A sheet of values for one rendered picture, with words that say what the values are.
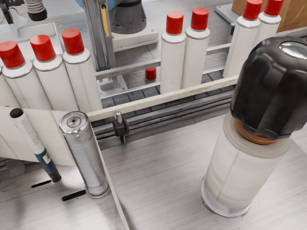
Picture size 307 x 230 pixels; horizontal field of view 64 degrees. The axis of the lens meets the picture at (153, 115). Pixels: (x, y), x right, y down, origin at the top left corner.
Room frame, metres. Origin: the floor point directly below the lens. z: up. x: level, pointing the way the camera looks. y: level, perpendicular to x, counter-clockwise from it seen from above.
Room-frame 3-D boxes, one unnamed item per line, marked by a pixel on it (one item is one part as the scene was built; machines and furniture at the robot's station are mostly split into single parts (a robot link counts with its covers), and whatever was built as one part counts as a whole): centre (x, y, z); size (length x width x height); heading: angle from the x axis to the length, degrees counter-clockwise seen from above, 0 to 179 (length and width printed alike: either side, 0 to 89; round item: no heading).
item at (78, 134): (0.21, 0.10, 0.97); 0.05 x 0.05 x 0.19
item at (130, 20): (0.84, 0.10, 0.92); 0.15 x 0.15 x 0.10
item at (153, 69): (0.59, 0.01, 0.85); 0.03 x 0.03 x 0.03
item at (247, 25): (0.52, -0.21, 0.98); 0.05 x 0.05 x 0.20
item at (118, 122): (0.33, 0.07, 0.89); 0.03 x 0.03 x 0.12; 20
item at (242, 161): (0.19, -0.13, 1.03); 0.09 x 0.09 x 0.30
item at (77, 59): (0.39, 0.14, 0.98); 0.05 x 0.05 x 0.20
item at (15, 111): (0.22, 0.18, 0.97); 0.02 x 0.02 x 0.19
